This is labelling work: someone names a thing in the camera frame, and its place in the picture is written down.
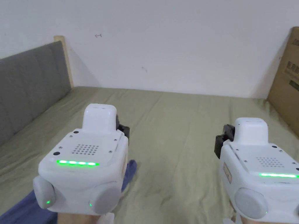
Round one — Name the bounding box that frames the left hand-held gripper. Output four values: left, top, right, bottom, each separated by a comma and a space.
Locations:
32, 104, 130, 215

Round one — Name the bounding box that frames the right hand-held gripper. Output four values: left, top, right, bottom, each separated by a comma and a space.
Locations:
215, 117, 299, 220

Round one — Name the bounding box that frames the person's right hand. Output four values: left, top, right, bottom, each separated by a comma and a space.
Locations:
240, 216, 299, 224

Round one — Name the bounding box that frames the person's left hand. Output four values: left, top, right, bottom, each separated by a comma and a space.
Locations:
57, 211, 104, 224

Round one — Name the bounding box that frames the bed with pale green sheet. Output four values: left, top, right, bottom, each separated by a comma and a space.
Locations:
0, 86, 299, 224

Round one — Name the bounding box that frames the brown cardboard carton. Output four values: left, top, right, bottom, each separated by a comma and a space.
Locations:
267, 26, 299, 139

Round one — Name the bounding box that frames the grey padded headboard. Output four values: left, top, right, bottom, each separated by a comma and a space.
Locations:
0, 35, 75, 149

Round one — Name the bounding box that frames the dark blue garment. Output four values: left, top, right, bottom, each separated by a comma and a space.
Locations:
0, 160, 139, 224

